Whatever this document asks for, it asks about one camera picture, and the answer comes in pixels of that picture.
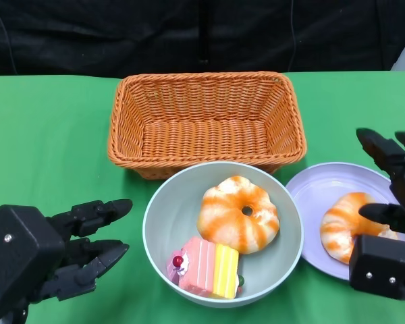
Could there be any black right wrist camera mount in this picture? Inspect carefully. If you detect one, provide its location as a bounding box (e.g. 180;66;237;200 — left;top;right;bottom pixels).
349;234;405;301

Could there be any thin backdrop cable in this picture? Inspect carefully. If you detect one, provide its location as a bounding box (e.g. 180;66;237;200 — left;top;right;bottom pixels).
0;0;20;77
286;0;298;74

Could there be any black backdrop curtain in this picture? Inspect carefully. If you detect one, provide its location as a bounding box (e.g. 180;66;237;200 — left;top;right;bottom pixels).
0;0;405;77

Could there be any green tablecloth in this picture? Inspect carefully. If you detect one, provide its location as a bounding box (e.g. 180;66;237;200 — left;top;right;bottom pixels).
0;70;405;324

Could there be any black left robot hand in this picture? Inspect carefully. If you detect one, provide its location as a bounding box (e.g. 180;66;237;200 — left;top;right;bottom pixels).
0;198;133;324

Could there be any orange striped ring bread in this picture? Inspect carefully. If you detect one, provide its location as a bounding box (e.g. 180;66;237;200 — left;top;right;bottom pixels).
196;175;280;256
319;192;401;263

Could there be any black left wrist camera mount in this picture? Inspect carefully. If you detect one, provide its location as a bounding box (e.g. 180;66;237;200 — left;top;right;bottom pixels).
0;204;68;304

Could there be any pale green ribbed bowl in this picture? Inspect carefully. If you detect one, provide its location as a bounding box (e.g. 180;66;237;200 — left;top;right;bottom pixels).
142;161;303;308

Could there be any lavender round plate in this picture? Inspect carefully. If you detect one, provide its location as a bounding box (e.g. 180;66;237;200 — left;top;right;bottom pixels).
285;162;405;281

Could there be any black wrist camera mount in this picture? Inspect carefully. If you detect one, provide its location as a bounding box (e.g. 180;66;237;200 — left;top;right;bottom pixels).
349;234;405;301
0;204;68;304

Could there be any pink and yellow layered cake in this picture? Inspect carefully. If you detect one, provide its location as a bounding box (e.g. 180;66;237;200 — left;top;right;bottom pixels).
165;236;240;300

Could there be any orange wicker basket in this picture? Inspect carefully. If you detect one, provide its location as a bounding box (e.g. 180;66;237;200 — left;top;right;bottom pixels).
107;70;307;180

